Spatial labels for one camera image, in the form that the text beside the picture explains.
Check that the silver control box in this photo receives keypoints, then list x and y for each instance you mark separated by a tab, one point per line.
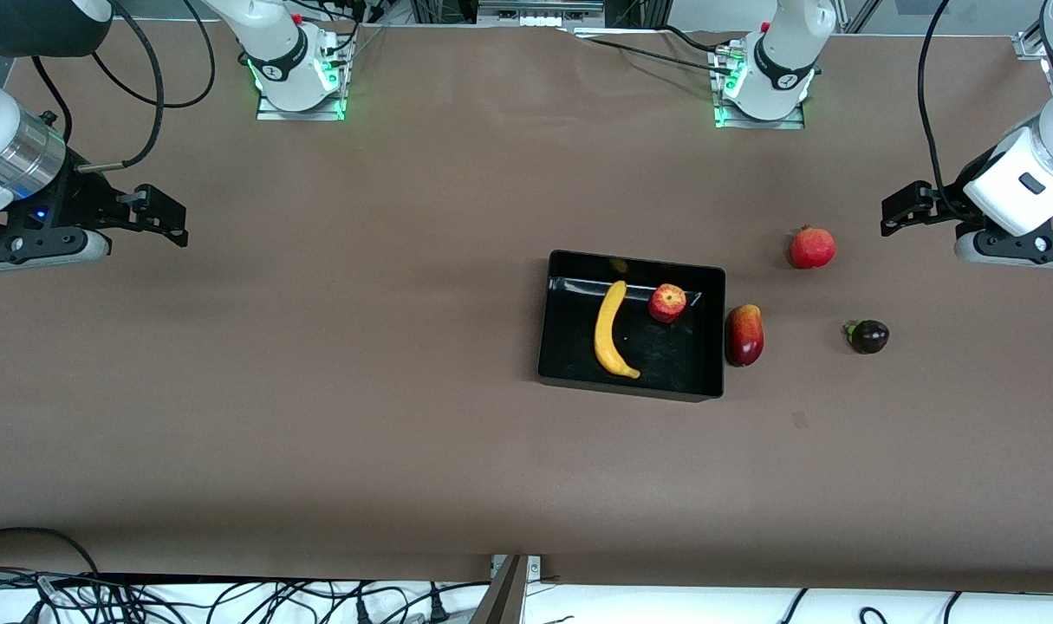
539	10

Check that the silver table edge bracket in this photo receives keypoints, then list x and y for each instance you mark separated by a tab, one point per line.
533	568

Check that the black rectangular plastic tray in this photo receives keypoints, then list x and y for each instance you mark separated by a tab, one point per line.
665	364

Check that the small red yellow apple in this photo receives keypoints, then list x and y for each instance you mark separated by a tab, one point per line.
667	303

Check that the silver aluminium profile bar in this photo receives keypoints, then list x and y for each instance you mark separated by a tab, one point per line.
860	17

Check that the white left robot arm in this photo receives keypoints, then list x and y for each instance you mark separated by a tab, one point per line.
1011	173

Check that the red pomegranate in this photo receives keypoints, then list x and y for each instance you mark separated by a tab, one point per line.
812	249

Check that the brown table cover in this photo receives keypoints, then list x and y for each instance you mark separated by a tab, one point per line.
405	433

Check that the dark purple mangosteen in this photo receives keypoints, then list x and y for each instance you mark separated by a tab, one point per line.
869	336

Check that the red yellow mango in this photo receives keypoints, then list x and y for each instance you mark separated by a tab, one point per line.
744	336

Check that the dark metal post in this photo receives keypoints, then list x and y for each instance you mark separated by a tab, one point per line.
502	598

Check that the silver aluminium corner profile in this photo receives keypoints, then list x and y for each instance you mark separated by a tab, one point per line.
1029	45

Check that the yellow banana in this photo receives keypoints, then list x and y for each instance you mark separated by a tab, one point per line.
608	334

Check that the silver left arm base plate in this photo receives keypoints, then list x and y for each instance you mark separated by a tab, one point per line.
786	124

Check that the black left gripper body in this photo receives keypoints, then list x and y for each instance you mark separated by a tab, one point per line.
949	199

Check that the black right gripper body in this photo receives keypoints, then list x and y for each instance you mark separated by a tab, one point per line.
82	201

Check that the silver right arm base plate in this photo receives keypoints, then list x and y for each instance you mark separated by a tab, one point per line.
270	113

